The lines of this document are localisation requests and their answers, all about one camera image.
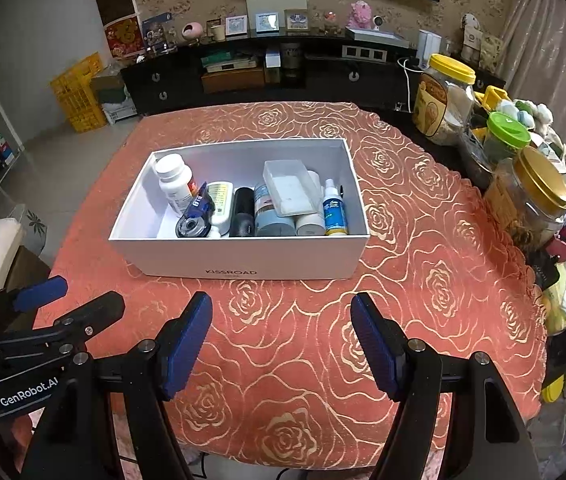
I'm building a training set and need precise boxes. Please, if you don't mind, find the white spray bottle blue label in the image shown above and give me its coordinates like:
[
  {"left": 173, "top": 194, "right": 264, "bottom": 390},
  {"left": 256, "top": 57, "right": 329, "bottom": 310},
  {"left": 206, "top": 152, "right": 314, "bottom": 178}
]
[{"left": 321, "top": 178, "right": 351, "bottom": 237}]

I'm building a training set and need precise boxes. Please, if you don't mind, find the red rose-pattern tablecloth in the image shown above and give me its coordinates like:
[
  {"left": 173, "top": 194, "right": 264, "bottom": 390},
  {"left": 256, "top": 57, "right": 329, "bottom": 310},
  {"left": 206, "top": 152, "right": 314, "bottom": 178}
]
[{"left": 33, "top": 100, "right": 548, "bottom": 453}]

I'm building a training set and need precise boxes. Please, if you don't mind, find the pink plush toy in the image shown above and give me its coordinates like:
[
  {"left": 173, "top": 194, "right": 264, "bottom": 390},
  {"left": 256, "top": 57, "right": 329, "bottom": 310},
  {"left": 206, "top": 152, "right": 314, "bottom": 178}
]
[{"left": 345, "top": 0, "right": 374, "bottom": 28}]

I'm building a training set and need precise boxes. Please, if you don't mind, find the yellow plastic container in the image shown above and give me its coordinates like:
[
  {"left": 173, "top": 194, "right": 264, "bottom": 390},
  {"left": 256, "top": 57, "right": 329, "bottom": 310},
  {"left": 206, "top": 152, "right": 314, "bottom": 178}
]
[{"left": 480, "top": 85, "right": 511, "bottom": 111}]

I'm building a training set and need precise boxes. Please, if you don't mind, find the stuffed doll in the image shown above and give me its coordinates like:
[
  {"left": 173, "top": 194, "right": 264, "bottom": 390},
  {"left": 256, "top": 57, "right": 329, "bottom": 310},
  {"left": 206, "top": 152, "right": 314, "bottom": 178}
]
[{"left": 460, "top": 12, "right": 484, "bottom": 61}]

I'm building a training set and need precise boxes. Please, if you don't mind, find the yellow plastic crate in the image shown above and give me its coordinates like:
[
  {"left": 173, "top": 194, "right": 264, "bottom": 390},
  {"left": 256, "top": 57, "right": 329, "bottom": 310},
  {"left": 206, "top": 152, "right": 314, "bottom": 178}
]
[{"left": 50, "top": 52, "right": 109, "bottom": 133}]

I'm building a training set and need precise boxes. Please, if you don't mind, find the clear plastic case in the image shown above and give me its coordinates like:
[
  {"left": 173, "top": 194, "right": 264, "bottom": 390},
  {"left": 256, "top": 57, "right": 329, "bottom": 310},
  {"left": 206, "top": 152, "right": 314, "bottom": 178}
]
[{"left": 262, "top": 159, "right": 318, "bottom": 217}]

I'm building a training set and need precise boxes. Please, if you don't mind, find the printed display box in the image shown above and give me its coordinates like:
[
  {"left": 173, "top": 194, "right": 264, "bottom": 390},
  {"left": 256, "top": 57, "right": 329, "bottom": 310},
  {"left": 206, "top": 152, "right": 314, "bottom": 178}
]
[{"left": 141, "top": 10, "right": 176, "bottom": 56}]

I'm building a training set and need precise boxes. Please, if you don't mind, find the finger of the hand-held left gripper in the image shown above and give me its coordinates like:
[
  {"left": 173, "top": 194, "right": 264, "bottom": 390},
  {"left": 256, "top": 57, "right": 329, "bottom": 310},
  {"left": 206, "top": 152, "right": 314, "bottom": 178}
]
[
  {"left": 0, "top": 291, "right": 126, "bottom": 357},
  {"left": 0, "top": 276, "right": 69, "bottom": 319}
]

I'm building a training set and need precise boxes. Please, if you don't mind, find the yellow-lid plastic jar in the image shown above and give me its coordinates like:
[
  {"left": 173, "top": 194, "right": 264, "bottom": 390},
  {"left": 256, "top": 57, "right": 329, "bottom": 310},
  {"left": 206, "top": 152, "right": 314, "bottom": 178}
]
[{"left": 411, "top": 54, "right": 477, "bottom": 147}]

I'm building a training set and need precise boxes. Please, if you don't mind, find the small picture frame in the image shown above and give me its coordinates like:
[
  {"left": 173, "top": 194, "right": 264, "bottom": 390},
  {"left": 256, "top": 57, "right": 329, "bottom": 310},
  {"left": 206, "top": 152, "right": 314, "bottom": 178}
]
[{"left": 224, "top": 15, "right": 249, "bottom": 37}]

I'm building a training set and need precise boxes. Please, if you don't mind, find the beige curtain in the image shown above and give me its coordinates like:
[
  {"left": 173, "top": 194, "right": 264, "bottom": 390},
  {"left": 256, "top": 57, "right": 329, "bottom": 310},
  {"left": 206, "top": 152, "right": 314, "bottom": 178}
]
[{"left": 498, "top": 0, "right": 566, "bottom": 171}]

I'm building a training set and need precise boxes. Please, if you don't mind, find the white lotion bottle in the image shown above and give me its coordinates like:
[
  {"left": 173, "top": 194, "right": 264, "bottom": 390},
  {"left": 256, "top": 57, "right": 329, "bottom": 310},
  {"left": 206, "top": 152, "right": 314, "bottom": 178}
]
[{"left": 206, "top": 180, "right": 235, "bottom": 238}]

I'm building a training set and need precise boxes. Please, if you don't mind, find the cardboard carton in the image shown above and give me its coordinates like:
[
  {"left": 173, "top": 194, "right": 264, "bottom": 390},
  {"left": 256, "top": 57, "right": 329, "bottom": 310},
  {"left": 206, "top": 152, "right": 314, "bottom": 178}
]
[{"left": 90, "top": 67, "right": 139, "bottom": 126}]

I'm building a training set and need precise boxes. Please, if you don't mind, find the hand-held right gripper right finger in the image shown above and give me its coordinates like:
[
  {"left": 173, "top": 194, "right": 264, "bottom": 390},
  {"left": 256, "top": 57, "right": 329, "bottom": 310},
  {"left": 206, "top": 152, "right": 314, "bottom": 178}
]
[{"left": 350, "top": 292, "right": 541, "bottom": 480}]

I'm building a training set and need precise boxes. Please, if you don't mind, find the white pill bottle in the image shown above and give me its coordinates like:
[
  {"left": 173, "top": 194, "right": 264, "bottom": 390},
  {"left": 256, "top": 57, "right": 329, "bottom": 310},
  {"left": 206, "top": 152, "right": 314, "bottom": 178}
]
[{"left": 154, "top": 153, "right": 199, "bottom": 216}]

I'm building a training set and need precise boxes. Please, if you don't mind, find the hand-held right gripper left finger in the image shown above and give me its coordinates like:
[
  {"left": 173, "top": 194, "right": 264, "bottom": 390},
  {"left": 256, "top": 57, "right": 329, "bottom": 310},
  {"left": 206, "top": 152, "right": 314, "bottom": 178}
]
[{"left": 23, "top": 291, "right": 214, "bottom": 480}]

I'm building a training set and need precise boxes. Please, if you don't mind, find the blue picture frame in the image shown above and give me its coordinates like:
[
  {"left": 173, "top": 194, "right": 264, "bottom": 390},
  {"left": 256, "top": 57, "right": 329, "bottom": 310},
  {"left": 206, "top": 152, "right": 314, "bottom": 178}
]
[{"left": 254, "top": 10, "right": 280, "bottom": 35}]

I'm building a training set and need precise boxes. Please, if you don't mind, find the brown wooden box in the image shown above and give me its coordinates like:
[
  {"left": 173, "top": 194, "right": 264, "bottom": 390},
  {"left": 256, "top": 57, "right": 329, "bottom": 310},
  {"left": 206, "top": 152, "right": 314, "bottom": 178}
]
[{"left": 200, "top": 67, "right": 266, "bottom": 93}]

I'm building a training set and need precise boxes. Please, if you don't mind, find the black tv cabinet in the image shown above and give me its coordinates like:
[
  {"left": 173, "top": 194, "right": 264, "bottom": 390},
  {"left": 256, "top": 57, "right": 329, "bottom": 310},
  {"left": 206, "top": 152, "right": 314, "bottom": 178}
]
[{"left": 120, "top": 32, "right": 506, "bottom": 116}]

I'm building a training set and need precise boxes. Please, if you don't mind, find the white upright device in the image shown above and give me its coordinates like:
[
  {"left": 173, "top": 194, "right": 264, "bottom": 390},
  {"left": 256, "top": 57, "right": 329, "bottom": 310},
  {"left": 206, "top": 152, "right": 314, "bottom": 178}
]
[{"left": 417, "top": 30, "right": 442, "bottom": 68}]

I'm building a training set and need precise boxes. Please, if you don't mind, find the green-lid container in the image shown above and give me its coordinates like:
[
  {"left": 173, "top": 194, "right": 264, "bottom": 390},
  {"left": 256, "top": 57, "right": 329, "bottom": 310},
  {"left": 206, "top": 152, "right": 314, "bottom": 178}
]
[{"left": 483, "top": 111, "right": 531, "bottom": 161}]

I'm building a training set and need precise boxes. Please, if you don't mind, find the yellow round lid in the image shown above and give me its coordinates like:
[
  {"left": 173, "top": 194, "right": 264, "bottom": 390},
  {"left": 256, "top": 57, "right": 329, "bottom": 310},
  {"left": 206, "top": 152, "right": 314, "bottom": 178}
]
[{"left": 543, "top": 374, "right": 566, "bottom": 403}]

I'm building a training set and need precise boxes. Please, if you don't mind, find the blue grey canister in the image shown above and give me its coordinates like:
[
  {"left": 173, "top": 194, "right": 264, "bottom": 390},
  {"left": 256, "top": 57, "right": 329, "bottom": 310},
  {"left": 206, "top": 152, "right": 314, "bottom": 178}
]
[{"left": 253, "top": 182, "right": 298, "bottom": 237}]

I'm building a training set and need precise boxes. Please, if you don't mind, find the blue tape dispenser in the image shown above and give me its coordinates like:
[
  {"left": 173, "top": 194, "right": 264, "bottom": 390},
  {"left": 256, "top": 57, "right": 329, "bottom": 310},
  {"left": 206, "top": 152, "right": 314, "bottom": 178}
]
[{"left": 174, "top": 182, "right": 216, "bottom": 240}]

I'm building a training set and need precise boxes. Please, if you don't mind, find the white cylindrical bottle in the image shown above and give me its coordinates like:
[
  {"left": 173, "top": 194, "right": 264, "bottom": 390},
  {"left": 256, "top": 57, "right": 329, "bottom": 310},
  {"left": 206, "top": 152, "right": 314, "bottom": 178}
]
[{"left": 294, "top": 170, "right": 326, "bottom": 237}]

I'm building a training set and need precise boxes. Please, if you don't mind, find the brown picture frame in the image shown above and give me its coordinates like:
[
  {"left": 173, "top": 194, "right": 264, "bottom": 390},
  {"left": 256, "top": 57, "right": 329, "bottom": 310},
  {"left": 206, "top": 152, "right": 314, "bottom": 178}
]
[{"left": 284, "top": 8, "right": 310, "bottom": 31}]

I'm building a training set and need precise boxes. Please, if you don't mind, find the gold-lid glass jar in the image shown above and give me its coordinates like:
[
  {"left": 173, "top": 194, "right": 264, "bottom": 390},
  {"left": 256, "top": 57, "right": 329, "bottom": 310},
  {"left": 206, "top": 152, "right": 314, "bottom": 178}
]
[{"left": 493, "top": 146, "right": 566, "bottom": 251}]

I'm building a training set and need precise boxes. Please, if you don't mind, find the white cardboard box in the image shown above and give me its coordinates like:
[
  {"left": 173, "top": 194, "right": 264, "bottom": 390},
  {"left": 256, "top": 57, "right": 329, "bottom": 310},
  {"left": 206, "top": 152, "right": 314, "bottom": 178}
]
[{"left": 108, "top": 137, "right": 370, "bottom": 281}]

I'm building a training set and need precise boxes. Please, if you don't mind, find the grey flat device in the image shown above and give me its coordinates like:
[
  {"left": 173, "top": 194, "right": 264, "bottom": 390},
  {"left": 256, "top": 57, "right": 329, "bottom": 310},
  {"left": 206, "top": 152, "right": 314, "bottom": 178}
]
[{"left": 345, "top": 26, "right": 410, "bottom": 48}]

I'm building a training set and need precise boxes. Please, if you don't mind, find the grey floral cushion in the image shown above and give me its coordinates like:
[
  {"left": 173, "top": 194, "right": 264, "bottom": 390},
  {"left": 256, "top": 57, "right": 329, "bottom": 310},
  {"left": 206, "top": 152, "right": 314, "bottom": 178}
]
[{"left": 10, "top": 205, "right": 48, "bottom": 256}]

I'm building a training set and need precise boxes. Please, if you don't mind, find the white green plush pile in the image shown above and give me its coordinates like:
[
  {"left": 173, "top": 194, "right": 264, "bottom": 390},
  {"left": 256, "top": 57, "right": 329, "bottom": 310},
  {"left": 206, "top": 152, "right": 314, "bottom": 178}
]
[{"left": 495, "top": 97, "right": 554, "bottom": 136}]

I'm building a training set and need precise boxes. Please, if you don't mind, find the red wall decoration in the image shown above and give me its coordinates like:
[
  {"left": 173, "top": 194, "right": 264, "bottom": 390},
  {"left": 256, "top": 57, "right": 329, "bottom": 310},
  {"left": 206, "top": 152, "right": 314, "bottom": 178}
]
[{"left": 104, "top": 15, "right": 143, "bottom": 60}]

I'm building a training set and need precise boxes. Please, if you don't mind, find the stack of books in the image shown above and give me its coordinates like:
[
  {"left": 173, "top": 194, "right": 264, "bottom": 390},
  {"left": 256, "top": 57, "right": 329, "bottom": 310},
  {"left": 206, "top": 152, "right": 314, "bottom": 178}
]
[{"left": 200, "top": 52, "right": 259, "bottom": 71}]

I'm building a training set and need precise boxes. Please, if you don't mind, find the large white frame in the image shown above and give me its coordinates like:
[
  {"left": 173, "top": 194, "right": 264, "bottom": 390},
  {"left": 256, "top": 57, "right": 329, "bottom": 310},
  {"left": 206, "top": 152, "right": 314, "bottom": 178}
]
[{"left": 245, "top": 0, "right": 309, "bottom": 13}]

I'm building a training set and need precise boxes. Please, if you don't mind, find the black cylindrical bottle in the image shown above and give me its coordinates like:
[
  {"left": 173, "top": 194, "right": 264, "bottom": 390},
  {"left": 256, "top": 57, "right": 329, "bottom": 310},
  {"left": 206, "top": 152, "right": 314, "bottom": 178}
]
[{"left": 228, "top": 186, "right": 256, "bottom": 238}]

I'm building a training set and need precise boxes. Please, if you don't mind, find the white charger cable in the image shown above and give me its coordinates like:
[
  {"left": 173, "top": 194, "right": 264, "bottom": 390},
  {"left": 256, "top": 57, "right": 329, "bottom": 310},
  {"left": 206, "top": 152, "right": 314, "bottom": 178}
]
[{"left": 397, "top": 57, "right": 421, "bottom": 113}]

